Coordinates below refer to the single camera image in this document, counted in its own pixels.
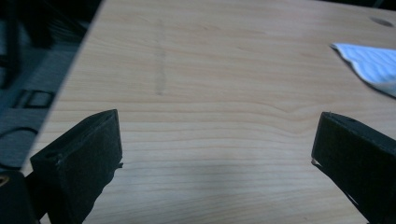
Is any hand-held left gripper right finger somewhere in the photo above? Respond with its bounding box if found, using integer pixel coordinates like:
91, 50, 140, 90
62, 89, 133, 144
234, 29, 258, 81
310, 111, 396, 224

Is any dark equipment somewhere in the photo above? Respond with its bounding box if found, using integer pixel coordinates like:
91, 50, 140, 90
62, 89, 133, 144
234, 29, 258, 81
0, 0, 104, 91

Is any blue striped cloth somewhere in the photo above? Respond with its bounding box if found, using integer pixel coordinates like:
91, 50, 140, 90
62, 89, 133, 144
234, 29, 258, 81
330, 42, 396, 100

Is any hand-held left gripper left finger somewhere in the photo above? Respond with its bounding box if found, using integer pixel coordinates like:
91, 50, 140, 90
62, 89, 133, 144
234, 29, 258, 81
30, 108, 124, 224

